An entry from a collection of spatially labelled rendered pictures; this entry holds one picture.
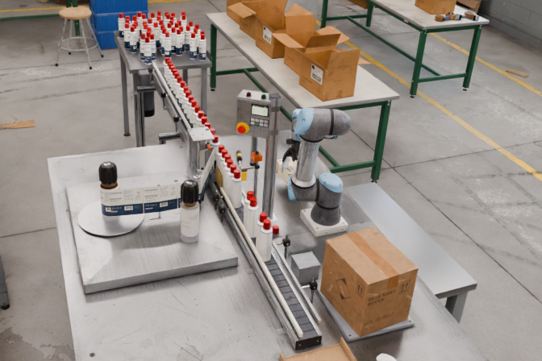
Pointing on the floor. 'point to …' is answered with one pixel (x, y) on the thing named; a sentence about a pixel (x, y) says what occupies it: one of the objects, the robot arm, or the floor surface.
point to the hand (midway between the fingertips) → (293, 168)
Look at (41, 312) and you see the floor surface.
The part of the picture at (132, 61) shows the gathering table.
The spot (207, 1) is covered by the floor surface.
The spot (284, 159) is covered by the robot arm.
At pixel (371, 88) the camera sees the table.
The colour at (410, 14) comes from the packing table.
